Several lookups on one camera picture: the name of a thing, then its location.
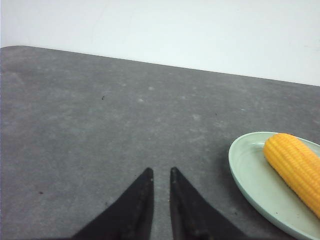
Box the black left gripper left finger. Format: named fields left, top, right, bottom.
left=71, top=167, right=154, bottom=240

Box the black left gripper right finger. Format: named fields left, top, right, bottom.
left=169, top=167, right=248, bottom=240

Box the yellow corn cob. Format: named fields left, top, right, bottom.
left=263, top=133, right=320, bottom=218

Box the pale green plate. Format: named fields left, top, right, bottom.
left=228, top=131, right=320, bottom=240

